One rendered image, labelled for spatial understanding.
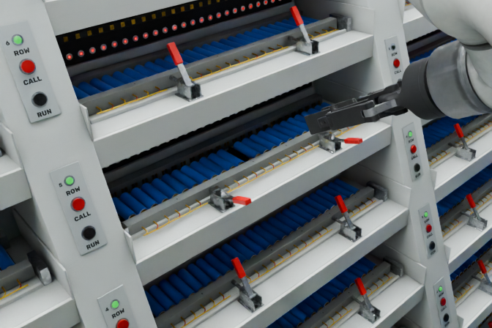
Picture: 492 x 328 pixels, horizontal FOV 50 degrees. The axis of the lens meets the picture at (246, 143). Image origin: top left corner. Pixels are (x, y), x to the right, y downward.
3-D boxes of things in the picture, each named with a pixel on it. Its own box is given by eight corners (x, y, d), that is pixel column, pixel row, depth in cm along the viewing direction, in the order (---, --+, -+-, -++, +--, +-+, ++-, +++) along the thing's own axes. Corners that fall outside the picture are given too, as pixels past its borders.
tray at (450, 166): (550, 120, 155) (561, 75, 148) (431, 206, 122) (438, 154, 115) (484, 99, 169) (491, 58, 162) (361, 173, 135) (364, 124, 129)
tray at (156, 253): (390, 143, 112) (394, 102, 107) (140, 288, 79) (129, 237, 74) (319, 115, 126) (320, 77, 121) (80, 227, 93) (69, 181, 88)
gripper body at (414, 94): (438, 124, 61) (378, 138, 69) (476, 102, 66) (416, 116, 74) (414, 64, 61) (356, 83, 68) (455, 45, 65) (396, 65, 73)
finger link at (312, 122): (345, 124, 76) (342, 127, 76) (314, 133, 82) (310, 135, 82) (337, 105, 76) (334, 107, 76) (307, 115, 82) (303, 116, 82)
